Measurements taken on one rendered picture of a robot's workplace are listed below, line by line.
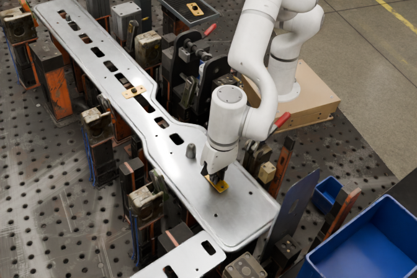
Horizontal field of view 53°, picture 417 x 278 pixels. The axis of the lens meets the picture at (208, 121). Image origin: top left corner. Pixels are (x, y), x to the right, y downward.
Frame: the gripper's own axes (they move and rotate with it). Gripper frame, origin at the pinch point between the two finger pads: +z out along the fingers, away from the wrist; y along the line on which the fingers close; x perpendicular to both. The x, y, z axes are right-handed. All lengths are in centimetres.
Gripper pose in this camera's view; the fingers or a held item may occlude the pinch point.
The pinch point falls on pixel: (216, 175)
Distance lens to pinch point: 123.1
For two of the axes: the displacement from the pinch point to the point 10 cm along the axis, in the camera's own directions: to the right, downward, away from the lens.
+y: -7.9, 3.9, -4.7
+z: -0.8, 6.9, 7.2
